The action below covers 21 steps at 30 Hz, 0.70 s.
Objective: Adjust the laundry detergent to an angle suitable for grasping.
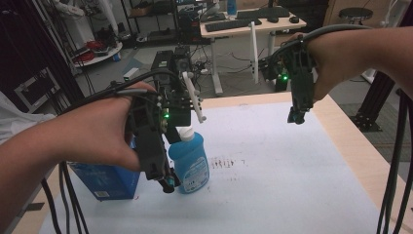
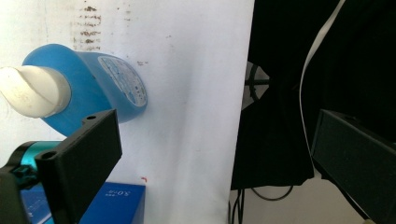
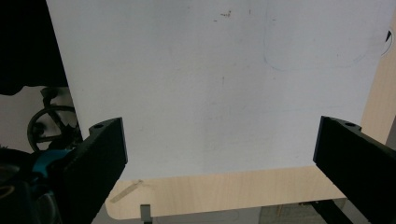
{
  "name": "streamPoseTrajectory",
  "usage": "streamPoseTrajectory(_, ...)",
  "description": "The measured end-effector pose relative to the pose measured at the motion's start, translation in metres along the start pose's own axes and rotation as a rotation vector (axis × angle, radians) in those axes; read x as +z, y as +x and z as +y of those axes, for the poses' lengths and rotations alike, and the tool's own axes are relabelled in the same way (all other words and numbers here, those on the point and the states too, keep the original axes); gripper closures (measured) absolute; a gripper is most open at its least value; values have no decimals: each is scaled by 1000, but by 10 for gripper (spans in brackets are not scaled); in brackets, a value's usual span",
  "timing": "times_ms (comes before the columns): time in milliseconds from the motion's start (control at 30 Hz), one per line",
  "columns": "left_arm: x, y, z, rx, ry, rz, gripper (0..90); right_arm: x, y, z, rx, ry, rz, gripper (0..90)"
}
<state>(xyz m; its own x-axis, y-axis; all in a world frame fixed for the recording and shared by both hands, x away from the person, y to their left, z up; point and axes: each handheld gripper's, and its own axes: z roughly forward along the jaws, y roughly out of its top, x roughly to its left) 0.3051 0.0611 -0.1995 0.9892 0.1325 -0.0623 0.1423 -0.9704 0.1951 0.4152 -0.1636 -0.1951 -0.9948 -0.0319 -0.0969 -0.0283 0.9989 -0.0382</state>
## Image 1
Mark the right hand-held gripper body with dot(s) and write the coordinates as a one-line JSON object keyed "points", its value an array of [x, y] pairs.
{"points": [[300, 81]]}

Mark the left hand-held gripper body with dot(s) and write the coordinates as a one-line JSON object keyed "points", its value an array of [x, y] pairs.
{"points": [[151, 146]]}

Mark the blue liquid bottle white cap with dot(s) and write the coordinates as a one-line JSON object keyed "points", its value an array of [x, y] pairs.
{"points": [[191, 165]]}

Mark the person's right hand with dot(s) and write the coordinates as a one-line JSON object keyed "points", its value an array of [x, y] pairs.
{"points": [[334, 58]]}

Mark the person's left hand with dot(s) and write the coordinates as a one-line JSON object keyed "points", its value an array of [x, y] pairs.
{"points": [[94, 130]]}

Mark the blue cardboard box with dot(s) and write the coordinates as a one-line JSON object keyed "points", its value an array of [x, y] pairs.
{"points": [[107, 180]]}

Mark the black computer mouse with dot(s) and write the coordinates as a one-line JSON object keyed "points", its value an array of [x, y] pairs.
{"points": [[294, 19], [272, 19]]}

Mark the white foam mat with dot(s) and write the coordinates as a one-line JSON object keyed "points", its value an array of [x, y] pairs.
{"points": [[276, 182]]}

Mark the white power strip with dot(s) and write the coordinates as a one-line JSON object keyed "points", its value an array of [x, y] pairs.
{"points": [[131, 74]]}

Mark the black metal stand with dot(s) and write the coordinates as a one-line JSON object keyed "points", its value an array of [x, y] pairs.
{"points": [[373, 104]]}

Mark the black keyboard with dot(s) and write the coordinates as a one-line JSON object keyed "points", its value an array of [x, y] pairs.
{"points": [[263, 13], [232, 24]]}

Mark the white desk with wooden top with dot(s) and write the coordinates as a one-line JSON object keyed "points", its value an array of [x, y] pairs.
{"points": [[233, 31]]}

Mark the black computer case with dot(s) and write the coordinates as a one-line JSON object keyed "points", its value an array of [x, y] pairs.
{"points": [[164, 61]]}

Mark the black round stool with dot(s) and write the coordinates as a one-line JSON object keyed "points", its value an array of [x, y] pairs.
{"points": [[355, 13]]}

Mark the small blue bottle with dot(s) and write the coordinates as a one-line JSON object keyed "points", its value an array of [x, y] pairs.
{"points": [[231, 8]]}

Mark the round white table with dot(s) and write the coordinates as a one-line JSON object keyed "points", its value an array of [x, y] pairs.
{"points": [[104, 56]]}

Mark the black metal shelf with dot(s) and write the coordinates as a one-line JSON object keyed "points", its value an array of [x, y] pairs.
{"points": [[149, 22]]}

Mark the white cloth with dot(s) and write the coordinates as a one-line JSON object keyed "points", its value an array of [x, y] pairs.
{"points": [[16, 117]]}

